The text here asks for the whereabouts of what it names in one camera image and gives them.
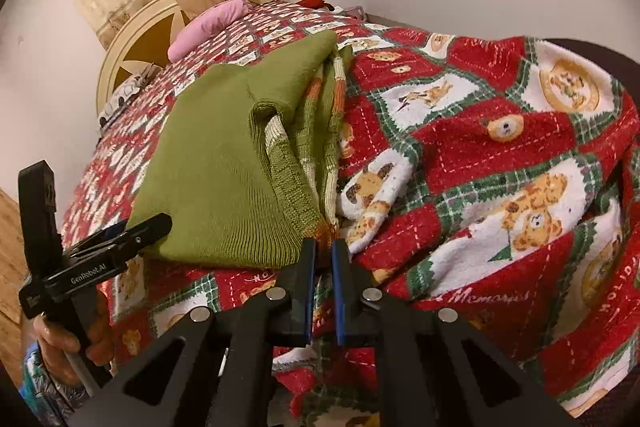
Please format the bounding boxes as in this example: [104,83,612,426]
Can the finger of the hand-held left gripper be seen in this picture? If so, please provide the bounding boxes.
[117,213,174,255]
[65,221,127,258]

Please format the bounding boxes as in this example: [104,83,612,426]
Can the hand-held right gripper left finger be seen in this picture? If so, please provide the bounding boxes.
[67,238,317,427]

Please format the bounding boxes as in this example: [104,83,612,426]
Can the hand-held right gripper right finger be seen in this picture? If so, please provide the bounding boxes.
[331,238,581,427]

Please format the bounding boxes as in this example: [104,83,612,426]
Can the green knit sweater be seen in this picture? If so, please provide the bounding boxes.
[127,29,356,270]

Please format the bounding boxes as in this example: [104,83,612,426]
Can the person's left forearm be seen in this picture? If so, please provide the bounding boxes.
[21,341,88,420]

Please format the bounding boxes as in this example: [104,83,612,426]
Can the person's left hand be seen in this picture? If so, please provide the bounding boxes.
[32,291,117,384]

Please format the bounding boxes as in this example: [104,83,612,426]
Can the wooden panel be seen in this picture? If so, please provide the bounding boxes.
[0,188,40,389]

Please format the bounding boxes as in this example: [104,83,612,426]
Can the grey patterned pillow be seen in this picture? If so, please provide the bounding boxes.
[97,64,162,134]

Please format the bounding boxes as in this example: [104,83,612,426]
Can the cream headboard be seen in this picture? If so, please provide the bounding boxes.
[96,0,286,118]

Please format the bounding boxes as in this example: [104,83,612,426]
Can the red printed blanket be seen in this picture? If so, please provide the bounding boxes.
[60,0,640,427]

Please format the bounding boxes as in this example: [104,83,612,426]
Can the pink pillow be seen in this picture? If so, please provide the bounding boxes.
[167,0,251,62]

